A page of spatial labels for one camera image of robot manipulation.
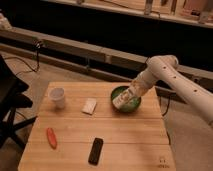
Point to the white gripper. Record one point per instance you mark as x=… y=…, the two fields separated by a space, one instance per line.
x=143 y=83

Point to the white labelled bottle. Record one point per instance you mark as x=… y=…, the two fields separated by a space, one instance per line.
x=122 y=95

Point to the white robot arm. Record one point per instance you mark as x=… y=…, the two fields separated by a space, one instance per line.
x=165 y=68

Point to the green ceramic bowl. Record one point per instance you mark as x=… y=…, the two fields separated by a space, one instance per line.
x=129 y=107

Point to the white sponge block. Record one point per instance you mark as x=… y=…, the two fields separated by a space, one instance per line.
x=89 y=106

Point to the black remote control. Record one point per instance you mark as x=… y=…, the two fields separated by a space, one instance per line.
x=95 y=151

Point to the white paper cup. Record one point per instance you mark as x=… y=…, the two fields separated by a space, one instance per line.
x=57 y=96

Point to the orange carrot toy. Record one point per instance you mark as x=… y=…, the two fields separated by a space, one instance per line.
x=51 y=138

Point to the black office chair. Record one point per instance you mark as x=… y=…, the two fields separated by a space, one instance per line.
x=11 y=98

